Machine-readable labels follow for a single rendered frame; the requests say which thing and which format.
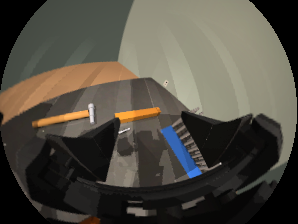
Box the orange rectangular bar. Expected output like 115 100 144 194
114 108 161 123

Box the blue flat strip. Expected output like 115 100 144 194
161 125 202 179

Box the wooden-handled hammer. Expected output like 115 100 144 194
31 104 94 129

